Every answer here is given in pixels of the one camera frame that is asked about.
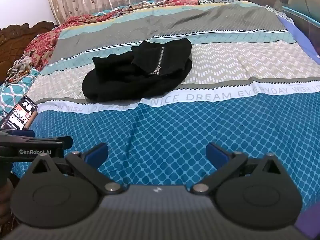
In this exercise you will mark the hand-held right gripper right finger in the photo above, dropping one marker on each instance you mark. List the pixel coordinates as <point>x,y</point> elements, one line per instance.
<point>217,153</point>

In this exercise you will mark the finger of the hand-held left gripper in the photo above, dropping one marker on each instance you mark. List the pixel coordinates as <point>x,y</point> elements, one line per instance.
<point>62,141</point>
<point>22,133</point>

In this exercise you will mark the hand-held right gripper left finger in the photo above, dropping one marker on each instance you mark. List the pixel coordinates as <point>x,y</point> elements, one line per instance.
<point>97,152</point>

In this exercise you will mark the black pants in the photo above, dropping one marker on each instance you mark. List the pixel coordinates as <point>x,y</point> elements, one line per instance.
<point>140,75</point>

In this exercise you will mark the black smartphone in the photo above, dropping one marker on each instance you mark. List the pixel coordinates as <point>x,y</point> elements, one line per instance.
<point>21,113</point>

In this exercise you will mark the teal white patterned pillow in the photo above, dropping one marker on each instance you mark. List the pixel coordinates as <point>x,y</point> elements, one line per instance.
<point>12,95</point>

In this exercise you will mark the teal grey patterned bedsheet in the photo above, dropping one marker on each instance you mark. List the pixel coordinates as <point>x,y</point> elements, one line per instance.
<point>175,105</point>

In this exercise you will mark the carved wooden headboard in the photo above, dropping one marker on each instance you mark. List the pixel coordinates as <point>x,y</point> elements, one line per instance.
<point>15,45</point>

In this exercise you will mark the red floral blanket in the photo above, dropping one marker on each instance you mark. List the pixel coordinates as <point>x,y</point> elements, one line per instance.
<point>45,40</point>

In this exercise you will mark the purple cloth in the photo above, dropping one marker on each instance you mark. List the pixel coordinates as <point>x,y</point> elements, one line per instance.
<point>300,32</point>

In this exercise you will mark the clear plastic storage box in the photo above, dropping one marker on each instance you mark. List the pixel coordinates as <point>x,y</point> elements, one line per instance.
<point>282,0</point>

